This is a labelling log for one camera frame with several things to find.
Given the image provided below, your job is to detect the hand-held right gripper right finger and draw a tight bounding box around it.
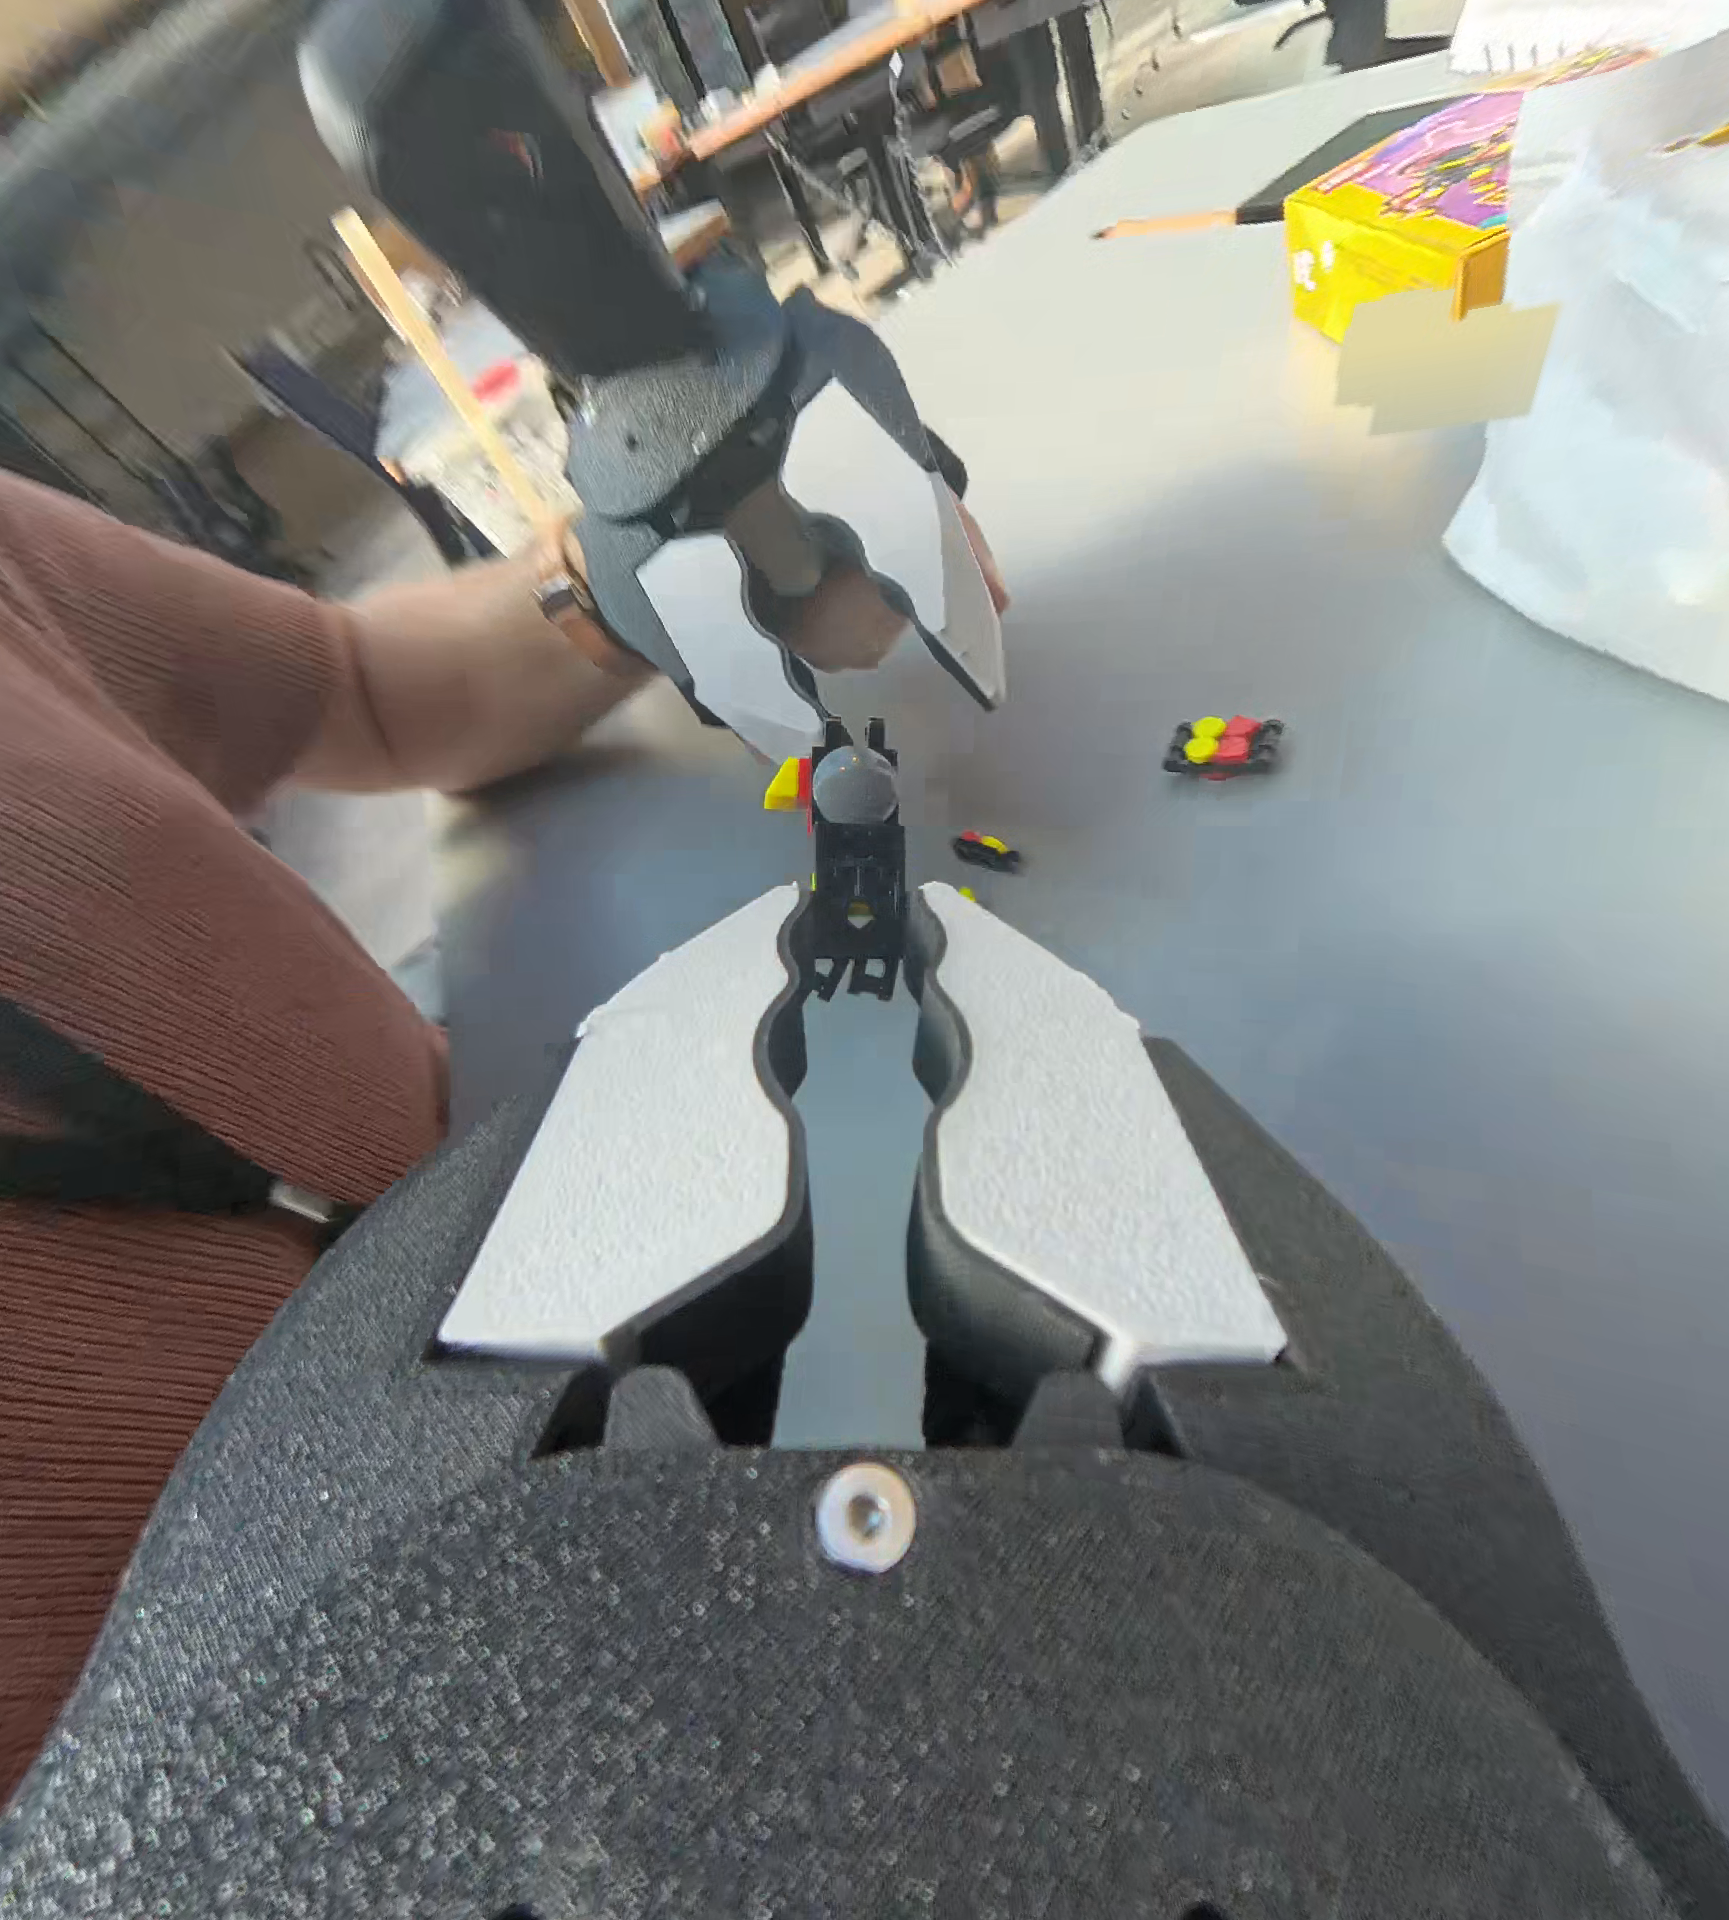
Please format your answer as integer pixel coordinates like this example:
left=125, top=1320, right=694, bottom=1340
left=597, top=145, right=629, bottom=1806
left=902, top=882, right=1298, bottom=1387

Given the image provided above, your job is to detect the black red yellow lego build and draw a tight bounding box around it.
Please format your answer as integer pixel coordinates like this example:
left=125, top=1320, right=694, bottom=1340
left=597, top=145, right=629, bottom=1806
left=762, top=720, right=945, bottom=1008

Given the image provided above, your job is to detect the colourful cardboard lego box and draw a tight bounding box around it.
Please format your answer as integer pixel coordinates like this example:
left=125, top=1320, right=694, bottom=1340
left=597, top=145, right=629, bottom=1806
left=1289, top=28, right=1729, bottom=348

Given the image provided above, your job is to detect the long wood edged desk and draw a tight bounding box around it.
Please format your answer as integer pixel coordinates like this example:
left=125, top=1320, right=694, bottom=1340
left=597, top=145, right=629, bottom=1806
left=639, top=0, right=1100, bottom=286

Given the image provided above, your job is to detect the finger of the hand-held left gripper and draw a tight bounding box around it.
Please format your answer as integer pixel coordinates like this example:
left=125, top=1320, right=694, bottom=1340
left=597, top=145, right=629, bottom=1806
left=634, top=535, right=830, bottom=771
left=772, top=383, right=1011, bottom=720

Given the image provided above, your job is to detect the person's left forearm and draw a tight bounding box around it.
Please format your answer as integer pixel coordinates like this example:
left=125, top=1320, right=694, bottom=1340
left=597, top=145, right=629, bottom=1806
left=279, top=553, right=639, bottom=799

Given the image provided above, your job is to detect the person's left hand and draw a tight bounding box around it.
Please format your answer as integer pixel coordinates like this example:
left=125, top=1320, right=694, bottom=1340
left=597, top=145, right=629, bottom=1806
left=772, top=562, right=921, bottom=672

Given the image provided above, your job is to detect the orange strap wristwatch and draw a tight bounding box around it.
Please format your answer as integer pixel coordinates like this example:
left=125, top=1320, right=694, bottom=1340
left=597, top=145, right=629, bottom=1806
left=526, top=562, right=639, bottom=669

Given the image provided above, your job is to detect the black red yellow brick plate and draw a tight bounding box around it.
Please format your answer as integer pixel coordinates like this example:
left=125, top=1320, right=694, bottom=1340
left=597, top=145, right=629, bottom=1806
left=1158, top=714, right=1289, bottom=785

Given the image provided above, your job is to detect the torn printed white paper bag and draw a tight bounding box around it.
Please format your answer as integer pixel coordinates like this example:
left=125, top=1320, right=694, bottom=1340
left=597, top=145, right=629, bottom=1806
left=1445, top=0, right=1729, bottom=723

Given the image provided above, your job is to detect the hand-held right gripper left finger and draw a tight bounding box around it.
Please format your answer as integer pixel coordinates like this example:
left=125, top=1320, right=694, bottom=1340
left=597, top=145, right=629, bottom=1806
left=437, top=882, right=808, bottom=1378

